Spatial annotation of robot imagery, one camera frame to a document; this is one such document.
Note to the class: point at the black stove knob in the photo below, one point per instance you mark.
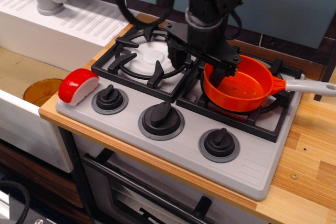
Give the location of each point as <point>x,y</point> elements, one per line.
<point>161,122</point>
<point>219,145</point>
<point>109,101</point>

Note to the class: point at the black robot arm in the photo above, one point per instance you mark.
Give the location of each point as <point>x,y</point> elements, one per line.
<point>209,10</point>

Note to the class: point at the toy oven door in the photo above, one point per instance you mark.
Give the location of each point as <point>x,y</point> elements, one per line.
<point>128,190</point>

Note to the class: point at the black left burner grate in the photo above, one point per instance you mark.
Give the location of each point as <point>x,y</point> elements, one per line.
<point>144,65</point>

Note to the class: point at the grey toy stove top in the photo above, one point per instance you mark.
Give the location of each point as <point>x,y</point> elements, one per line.
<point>135,94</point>

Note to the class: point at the black right stove knob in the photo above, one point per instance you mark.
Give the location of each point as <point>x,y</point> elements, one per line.
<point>219,145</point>

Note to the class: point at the black right burner grate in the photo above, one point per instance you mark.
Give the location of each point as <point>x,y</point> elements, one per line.
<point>267,121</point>

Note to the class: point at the amber plastic sink drain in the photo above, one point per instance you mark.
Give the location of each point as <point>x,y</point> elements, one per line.
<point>40,92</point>

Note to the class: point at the black left stove knob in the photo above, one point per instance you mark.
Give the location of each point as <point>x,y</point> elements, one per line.
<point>109,101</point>

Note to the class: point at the red and white toy sushi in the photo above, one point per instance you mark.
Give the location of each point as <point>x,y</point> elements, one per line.
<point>77,85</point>

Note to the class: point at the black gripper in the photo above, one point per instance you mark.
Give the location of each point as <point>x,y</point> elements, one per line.
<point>205,41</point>

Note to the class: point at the black middle stove knob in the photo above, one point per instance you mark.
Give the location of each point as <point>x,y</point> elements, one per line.
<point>161,122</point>

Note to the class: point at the white toy sink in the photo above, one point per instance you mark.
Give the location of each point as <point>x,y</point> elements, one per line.
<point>35,47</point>

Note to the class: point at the black burner grate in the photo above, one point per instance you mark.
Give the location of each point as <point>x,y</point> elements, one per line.
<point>144,65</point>
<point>267,121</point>

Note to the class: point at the orange pot with grey handle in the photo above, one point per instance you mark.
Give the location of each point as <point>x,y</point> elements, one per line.
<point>252,84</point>

